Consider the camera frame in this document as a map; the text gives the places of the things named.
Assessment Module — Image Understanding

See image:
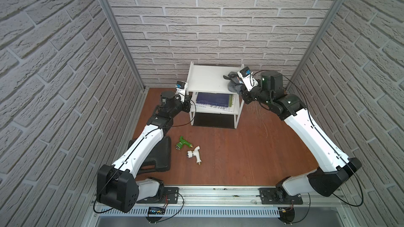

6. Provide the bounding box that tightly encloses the grey and pink cloth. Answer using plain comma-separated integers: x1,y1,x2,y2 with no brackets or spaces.
223,71,247,95

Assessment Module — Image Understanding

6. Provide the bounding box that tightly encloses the white metal bookshelf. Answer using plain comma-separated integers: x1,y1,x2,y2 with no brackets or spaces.
187,63,244,129

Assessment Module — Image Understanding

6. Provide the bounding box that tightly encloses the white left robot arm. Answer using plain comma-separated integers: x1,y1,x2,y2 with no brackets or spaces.
96,88,191,213

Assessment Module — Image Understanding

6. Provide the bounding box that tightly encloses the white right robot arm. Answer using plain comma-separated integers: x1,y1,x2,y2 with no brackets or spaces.
237,67,362,197

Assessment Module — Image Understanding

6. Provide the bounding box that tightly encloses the green book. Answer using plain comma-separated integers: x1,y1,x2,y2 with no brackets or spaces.
228,94,236,109

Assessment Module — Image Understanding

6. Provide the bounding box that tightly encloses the dark blue book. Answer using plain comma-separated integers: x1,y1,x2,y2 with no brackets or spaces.
196,92,233,107

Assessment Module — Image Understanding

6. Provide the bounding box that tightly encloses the green toy drill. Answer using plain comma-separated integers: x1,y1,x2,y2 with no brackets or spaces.
175,136,193,150

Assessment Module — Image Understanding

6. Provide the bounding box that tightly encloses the white toy drill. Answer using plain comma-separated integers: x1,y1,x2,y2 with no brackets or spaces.
187,146,202,165

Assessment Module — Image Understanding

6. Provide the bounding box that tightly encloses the small green circuit board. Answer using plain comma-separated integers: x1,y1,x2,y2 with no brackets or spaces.
147,207,166,216

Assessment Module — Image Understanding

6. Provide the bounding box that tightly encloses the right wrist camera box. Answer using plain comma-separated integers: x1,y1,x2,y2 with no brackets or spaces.
237,67,258,91

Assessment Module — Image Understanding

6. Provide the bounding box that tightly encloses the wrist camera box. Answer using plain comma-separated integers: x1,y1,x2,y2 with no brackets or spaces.
237,67,258,91
176,81,187,103

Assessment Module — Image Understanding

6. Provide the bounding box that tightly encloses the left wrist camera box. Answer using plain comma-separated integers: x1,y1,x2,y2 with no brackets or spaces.
176,81,187,103

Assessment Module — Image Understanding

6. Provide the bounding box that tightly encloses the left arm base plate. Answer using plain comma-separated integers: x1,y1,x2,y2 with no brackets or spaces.
136,187,179,205

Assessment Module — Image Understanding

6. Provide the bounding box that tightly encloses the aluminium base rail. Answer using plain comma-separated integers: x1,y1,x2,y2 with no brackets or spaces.
80,185,360,227

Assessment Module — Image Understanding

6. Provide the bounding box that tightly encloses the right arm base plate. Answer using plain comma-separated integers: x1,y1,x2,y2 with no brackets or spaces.
258,187,303,205

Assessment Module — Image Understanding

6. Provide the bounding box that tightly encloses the white perforated cable duct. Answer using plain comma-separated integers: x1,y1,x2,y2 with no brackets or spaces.
101,206,279,218

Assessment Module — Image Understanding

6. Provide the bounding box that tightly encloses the black connector with wires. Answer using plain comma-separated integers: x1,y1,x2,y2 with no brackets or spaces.
278,208,295,224

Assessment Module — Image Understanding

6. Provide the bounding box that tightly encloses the aluminium corner post left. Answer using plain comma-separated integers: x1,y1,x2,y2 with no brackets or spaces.
98,0,145,92

